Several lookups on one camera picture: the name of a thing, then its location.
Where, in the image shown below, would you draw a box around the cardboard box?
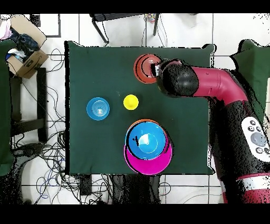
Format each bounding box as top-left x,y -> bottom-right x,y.
7,14 -> 50,79

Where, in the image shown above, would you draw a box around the thin black square frame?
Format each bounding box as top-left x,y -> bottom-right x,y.
30,13 -> 62,38

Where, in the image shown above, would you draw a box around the black stool frame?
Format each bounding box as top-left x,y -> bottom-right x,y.
89,13 -> 160,45

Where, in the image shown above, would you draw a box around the colourful small item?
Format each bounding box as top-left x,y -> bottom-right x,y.
145,13 -> 157,24

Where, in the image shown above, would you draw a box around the small red bowl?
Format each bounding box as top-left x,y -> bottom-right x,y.
133,53 -> 163,85

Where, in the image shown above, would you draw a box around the large pink bowl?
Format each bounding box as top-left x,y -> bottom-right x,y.
123,130 -> 173,175

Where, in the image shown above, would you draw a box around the large orange bowl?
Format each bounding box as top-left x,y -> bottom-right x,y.
126,118 -> 163,138

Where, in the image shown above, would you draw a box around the dark blue cloth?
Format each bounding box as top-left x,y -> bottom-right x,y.
9,28 -> 40,62

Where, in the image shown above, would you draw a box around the black power box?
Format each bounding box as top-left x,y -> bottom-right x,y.
79,174 -> 92,196

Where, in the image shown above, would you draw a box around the yellow cup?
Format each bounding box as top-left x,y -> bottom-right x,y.
123,94 -> 139,111

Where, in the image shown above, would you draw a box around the pink cloth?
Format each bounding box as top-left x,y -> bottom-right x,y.
0,20 -> 12,41

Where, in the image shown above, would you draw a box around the blue cable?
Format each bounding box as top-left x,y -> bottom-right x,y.
35,158 -> 64,200

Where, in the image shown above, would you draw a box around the small teal blue bowl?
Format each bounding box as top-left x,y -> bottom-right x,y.
86,97 -> 110,121

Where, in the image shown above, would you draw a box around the large blue bowl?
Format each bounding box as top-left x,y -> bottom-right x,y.
126,121 -> 168,161

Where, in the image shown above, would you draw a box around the black cable tangle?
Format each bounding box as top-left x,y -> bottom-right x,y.
10,48 -> 114,204

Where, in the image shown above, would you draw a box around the black pedestal leg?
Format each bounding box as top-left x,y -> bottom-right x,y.
12,142 -> 45,167

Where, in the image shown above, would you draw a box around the black bench frame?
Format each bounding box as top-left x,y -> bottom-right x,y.
9,67 -> 48,143

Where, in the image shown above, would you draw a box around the dark green table cloth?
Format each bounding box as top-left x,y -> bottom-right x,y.
64,40 -> 216,175

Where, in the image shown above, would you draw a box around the green covered table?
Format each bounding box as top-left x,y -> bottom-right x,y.
0,40 -> 16,177
229,40 -> 270,127

